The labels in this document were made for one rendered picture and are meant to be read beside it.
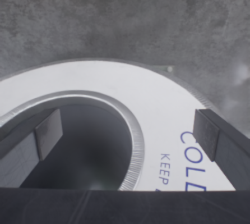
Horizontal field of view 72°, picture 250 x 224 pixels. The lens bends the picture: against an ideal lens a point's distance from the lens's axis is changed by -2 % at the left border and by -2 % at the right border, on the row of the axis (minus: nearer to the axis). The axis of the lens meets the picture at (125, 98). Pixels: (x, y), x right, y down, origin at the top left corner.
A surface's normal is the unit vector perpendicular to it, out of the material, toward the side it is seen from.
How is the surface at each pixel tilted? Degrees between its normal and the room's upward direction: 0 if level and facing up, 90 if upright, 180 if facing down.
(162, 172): 90
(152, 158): 90
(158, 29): 0
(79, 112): 0
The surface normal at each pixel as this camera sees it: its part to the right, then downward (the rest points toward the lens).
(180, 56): -0.06, 0.65
